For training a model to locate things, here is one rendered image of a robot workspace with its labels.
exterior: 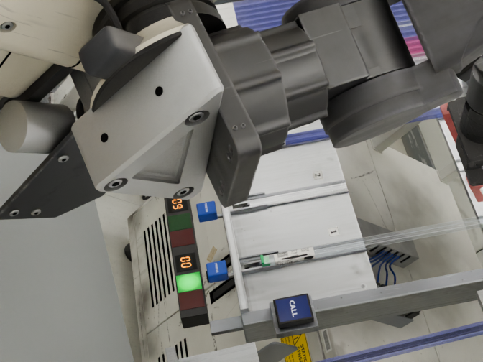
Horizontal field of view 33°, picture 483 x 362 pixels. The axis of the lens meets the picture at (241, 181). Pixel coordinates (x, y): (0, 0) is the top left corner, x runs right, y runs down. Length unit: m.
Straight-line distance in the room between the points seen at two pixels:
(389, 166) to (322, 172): 0.72
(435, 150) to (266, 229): 2.44
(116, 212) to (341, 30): 1.71
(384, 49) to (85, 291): 0.73
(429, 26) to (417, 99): 0.05
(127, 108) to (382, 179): 1.49
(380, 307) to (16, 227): 0.53
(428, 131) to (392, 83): 3.15
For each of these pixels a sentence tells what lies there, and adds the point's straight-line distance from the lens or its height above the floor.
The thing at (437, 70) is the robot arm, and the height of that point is 1.28.
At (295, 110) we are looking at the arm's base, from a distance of 0.53.
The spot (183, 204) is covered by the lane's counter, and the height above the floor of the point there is 0.66.
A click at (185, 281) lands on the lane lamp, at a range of 1.24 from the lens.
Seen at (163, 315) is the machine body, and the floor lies 0.16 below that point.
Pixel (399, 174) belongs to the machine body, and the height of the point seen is 0.62.
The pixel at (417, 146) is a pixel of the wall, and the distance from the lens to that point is 3.71.
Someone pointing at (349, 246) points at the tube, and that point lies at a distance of 1.24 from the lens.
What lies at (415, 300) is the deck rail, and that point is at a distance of 1.23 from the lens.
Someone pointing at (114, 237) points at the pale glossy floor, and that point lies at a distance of 2.17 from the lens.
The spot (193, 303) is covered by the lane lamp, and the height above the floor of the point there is 0.66.
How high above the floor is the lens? 1.46
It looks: 33 degrees down
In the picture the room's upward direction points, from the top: 50 degrees clockwise
